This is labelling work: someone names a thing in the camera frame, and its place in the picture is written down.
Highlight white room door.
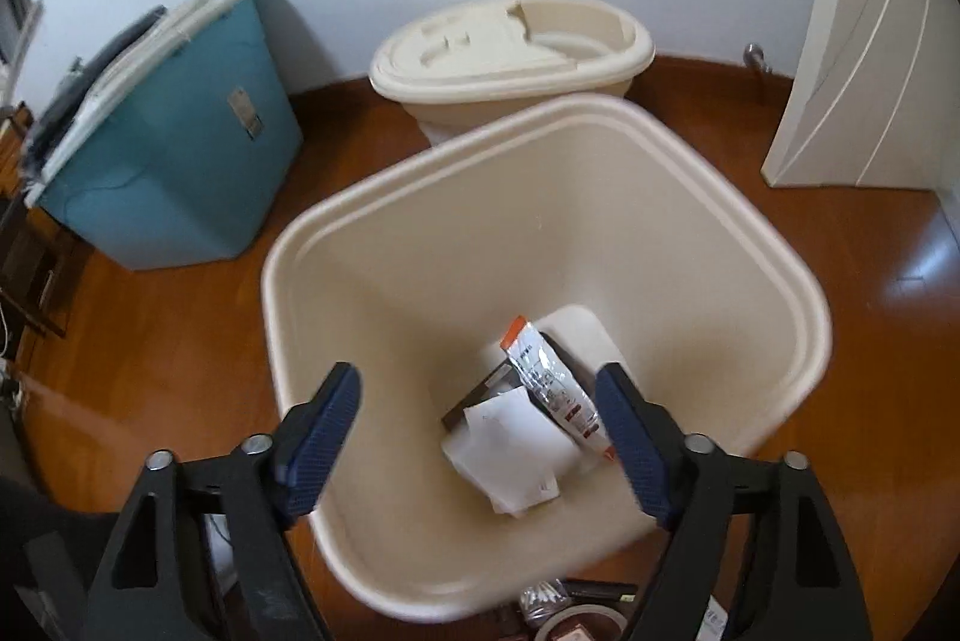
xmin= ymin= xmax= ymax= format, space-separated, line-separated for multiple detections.
xmin=761 ymin=0 xmax=946 ymax=190

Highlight dark flat packet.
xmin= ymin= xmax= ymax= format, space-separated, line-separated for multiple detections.
xmin=562 ymin=579 xmax=638 ymax=604

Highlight white folded cloth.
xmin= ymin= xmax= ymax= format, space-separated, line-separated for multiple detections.
xmin=150 ymin=0 xmax=233 ymax=49

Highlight white storage box lid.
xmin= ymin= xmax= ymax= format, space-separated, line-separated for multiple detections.
xmin=22 ymin=0 xmax=263 ymax=207

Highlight brown tape roll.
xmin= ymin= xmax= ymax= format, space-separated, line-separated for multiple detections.
xmin=536 ymin=603 xmax=638 ymax=641

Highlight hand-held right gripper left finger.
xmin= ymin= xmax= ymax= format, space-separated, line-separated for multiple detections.
xmin=86 ymin=362 xmax=362 ymax=641

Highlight beige plastic trash bin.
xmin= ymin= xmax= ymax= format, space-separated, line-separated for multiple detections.
xmin=261 ymin=93 xmax=833 ymax=616

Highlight black folded clothes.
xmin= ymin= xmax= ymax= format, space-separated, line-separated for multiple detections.
xmin=30 ymin=7 xmax=170 ymax=162

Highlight beige lidded foot bucket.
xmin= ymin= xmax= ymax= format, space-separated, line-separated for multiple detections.
xmin=369 ymin=0 xmax=656 ymax=151

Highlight dark wooden rack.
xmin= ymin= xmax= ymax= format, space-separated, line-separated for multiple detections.
xmin=0 ymin=101 xmax=87 ymax=342

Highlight clear plastic wrapper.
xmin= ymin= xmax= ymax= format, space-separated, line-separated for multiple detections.
xmin=517 ymin=579 xmax=575 ymax=616

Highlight orange white snack wrapper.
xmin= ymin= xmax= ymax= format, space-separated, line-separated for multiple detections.
xmin=501 ymin=314 xmax=617 ymax=462

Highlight teal plastic storage box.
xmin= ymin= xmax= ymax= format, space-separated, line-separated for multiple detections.
xmin=37 ymin=0 xmax=305 ymax=272

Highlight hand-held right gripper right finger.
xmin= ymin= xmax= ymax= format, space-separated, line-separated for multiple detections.
xmin=595 ymin=362 xmax=875 ymax=641

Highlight crumpled white paper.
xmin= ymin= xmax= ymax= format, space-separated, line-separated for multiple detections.
xmin=441 ymin=386 xmax=586 ymax=518

